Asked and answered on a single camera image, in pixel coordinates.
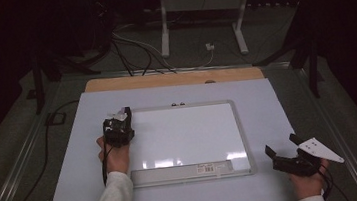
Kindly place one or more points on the purple and black whiteboard eraser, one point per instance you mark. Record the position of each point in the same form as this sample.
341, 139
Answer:
128, 114

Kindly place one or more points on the white metal stand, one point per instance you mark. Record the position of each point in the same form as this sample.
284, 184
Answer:
203, 2

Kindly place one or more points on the black device with red light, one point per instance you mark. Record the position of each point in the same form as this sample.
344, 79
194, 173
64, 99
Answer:
101, 8

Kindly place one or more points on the black tripod stand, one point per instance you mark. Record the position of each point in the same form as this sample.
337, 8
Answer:
305, 53

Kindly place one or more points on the power strip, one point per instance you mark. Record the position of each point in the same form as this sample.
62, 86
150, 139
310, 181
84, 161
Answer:
270, 4

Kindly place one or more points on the metal floor rail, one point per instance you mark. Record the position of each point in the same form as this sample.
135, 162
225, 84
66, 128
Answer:
338, 137
15, 164

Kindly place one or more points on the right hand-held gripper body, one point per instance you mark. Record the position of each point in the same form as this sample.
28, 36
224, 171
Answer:
303, 162

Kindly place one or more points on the white table cover sheet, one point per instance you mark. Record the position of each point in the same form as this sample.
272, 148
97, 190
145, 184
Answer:
90, 176

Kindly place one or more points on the person's left hand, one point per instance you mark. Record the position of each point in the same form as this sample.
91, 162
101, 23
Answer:
116, 159

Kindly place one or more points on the silver-framed whiteboard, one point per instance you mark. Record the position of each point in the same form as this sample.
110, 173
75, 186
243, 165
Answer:
187, 136

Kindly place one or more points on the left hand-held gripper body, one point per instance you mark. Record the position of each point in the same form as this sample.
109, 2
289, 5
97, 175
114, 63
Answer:
117, 132

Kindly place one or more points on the person's right hand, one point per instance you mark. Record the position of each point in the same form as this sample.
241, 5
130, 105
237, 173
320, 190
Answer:
309, 184

